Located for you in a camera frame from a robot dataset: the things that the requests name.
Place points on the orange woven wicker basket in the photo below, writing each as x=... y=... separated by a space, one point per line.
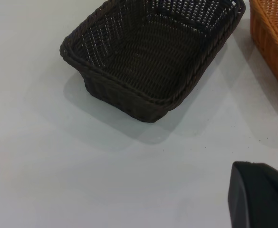
x=271 y=35

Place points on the black woven wicker basket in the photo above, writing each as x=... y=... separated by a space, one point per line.
x=141 y=71

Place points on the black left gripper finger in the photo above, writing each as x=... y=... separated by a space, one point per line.
x=260 y=197

